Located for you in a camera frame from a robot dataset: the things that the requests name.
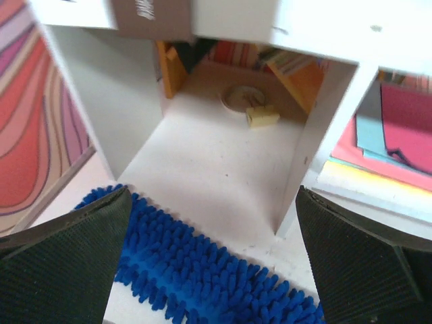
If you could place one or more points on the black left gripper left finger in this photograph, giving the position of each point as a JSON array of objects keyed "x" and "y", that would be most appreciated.
[{"x": 62, "y": 271}]

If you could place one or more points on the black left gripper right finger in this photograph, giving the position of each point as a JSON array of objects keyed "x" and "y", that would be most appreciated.
[{"x": 364, "y": 271}]

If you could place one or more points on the blue microfiber duster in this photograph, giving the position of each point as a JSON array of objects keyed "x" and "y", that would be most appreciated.
[{"x": 193, "y": 280}]

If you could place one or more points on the white wooden bookshelf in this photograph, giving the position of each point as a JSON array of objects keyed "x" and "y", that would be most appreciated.
[{"x": 199, "y": 146}]

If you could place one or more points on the stack of coloured paper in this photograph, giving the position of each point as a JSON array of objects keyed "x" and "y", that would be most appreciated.
[{"x": 390, "y": 135}]

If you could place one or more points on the yellow sticky note pad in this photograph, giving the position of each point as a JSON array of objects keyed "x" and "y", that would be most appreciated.
[{"x": 262, "y": 116}]

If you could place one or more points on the brown book Fredonia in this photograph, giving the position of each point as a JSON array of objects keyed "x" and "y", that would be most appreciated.
[{"x": 158, "y": 20}]

